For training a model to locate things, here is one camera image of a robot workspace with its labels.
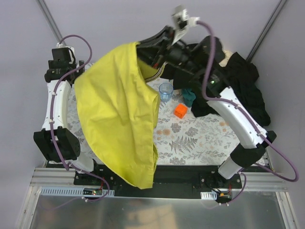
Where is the yellow-green cloth garment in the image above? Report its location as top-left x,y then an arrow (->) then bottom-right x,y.
74,42 -> 160,189

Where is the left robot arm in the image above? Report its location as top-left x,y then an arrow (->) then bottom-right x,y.
33,43 -> 94,172

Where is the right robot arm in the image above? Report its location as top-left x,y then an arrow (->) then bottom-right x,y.
136,26 -> 276,180

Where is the black cloth upper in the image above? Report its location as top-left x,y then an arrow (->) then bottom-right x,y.
161,42 -> 210,91

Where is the black cloth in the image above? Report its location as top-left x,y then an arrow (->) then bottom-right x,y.
191,51 -> 272,126
161,42 -> 210,91

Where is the teal cloth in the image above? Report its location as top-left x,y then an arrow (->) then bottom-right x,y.
181,88 -> 196,107

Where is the beige cloth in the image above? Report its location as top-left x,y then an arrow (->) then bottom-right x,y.
219,50 -> 234,67

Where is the black cloth lower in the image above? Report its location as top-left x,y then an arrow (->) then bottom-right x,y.
191,51 -> 272,126

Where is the blue transparent plastic cup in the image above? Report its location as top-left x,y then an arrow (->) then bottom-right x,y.
159,83 -> 173,102

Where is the orange rubber cube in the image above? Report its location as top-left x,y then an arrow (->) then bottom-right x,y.
173,104 -> 188,119

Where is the floral patterned table mat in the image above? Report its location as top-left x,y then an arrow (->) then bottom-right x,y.
64,62 -> 270,166

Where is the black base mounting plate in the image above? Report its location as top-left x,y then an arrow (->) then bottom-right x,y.
73,163 -> 247,199

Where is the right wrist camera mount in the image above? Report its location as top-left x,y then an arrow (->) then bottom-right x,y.
172,5 -> 200,44

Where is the aluminium frame rail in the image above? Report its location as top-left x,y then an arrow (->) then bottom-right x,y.
30,167 -> 79,187

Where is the left white cable duct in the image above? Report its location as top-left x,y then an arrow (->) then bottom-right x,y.
41,187 -> 115,198

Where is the white cable duct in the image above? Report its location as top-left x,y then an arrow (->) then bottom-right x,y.
41,187 -> 115,198
200,191 -> 217,200

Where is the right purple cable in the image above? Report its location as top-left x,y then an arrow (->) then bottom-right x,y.
195,20 -> 300,209

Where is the right white cable duct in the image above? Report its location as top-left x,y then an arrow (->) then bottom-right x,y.
200,191 -> 217,200

